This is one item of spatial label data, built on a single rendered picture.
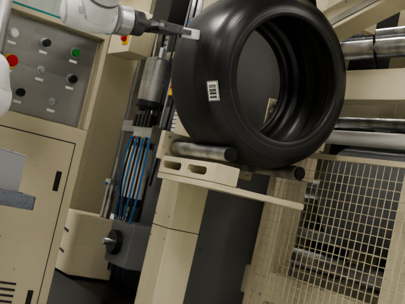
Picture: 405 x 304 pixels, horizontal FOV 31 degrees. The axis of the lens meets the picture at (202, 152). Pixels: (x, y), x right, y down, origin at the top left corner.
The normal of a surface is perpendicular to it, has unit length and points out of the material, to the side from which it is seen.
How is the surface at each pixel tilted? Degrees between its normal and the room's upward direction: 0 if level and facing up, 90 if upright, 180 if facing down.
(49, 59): 90
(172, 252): 90
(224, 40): 81
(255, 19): 83
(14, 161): 90
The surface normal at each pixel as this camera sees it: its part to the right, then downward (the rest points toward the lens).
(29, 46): 0.52, 0.07
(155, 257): -0.82, -0.22
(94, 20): 0.25, 0.73
